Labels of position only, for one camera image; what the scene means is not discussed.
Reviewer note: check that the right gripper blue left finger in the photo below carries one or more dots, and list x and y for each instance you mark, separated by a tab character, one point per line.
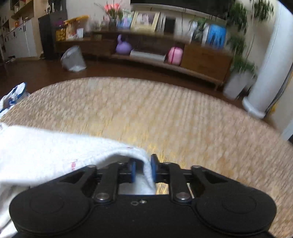
110	179

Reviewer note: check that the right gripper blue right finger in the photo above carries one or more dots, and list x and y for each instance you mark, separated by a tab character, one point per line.
173	175

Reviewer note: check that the light grey printed sweatpants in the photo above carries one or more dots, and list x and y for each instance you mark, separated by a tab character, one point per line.
31	156

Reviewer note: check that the gold floral lace tablecloth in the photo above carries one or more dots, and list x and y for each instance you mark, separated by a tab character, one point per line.
177	124

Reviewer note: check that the pink case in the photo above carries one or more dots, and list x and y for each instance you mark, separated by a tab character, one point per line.
175	56

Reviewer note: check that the long wooden tv cabinet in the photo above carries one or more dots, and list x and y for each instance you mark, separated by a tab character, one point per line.
203	62

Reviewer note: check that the white flat box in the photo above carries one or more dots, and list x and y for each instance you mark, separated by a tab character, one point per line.
145	55

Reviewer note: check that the potted green plant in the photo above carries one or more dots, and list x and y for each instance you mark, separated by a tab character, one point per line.
243	23

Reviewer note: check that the white plastic bag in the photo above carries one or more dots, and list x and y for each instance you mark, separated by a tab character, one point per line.
72	60

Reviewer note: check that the purple kettlebell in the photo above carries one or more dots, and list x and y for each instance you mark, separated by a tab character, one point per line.
123	47

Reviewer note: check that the blue white polo shirt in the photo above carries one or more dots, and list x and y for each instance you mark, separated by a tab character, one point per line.
18	93

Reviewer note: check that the white tower air conditioner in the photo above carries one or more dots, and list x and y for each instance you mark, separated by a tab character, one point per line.
275	67

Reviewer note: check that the blue picture box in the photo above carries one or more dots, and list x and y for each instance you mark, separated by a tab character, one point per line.
216	36

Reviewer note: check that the gold framed photo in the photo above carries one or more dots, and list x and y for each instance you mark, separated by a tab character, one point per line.
145	21

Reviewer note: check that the pink flower vase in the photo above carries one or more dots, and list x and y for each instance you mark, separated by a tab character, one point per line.
115	14

